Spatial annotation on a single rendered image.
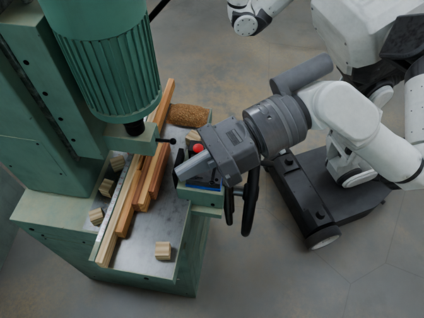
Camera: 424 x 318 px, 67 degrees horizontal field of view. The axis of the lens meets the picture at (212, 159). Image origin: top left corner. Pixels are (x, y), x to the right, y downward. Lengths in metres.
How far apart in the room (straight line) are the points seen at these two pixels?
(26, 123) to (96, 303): 1.21
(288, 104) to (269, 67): 2.25
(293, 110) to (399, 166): 0.22
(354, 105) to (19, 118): 0.69
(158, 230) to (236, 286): 0.94
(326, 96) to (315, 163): 1.49
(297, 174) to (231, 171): 1.43
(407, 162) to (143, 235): 0.65
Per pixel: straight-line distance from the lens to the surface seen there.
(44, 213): 1.17
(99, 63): 0.63
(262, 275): 1.82
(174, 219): 0.92
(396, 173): 0.63
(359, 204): 1.92
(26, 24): 0.67
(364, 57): 0.92
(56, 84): 0.75
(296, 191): 1.82
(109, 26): 0.58
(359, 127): 0.53
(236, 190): 1.05
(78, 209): 1.13
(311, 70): 0.52
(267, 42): 2.98
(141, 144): 0.88
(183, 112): 1.09
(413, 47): 0.80
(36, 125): 0.84
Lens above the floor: 1.75
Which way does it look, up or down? 57 degrees down
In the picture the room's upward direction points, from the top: straight up
